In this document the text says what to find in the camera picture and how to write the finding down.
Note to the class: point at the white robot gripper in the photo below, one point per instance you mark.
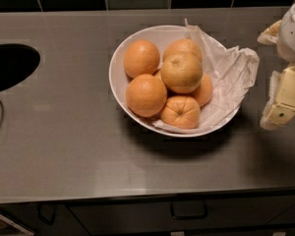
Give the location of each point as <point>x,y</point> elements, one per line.
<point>292,33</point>

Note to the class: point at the yellowish orange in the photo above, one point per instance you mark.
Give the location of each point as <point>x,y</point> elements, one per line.
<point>182,72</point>

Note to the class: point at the right hidden orange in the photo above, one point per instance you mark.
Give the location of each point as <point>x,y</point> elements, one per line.
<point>202,94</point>

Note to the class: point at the back orange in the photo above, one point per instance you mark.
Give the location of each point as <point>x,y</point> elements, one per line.
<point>183,45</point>

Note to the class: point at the bottom front orange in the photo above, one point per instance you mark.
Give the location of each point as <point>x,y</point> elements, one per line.
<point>181,111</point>

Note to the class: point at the white ceramic bowl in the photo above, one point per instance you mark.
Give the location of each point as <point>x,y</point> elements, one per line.
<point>119,80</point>

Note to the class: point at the small middle orange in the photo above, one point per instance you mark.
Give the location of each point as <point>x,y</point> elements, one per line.
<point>157,74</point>

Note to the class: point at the upper left orange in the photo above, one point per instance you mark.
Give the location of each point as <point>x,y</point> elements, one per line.
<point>141,57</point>

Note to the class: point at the lower left orange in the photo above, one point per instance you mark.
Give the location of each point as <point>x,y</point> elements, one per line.
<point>146,95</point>

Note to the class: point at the white crumpled paper liner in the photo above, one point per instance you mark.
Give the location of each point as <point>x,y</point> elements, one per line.
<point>233,72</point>

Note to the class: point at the grey cabinet drawer front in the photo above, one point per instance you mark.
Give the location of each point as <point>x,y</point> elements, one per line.
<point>156,217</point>

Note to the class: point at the black round object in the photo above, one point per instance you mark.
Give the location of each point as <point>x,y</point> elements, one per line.
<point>17,62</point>

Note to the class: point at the black drawer handle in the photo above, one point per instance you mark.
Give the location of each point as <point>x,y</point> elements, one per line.
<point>188,211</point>

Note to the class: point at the black left cabinet handle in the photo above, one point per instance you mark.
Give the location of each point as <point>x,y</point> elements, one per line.
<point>46,213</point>

